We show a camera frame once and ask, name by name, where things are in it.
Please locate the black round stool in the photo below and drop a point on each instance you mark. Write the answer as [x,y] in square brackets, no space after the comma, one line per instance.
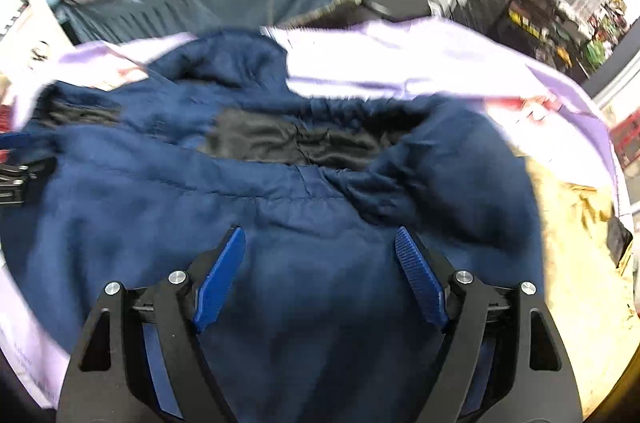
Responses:
[390,0]

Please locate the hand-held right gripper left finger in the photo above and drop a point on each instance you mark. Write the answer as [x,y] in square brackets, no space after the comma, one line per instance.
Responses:
[220,273]

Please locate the tan folded garment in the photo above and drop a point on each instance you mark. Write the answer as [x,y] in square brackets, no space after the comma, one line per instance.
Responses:
[575,253]

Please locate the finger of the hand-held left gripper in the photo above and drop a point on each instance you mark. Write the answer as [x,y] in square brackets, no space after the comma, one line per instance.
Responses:
[30,175]

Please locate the navy blue padded jacket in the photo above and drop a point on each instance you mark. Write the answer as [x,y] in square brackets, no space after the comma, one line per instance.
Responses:
[300,303]

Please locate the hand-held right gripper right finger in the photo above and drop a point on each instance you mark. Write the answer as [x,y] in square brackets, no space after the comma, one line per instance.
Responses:
[420,278]

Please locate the purple floral bed sheet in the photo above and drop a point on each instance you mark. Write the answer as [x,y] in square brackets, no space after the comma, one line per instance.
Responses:
[400,58]

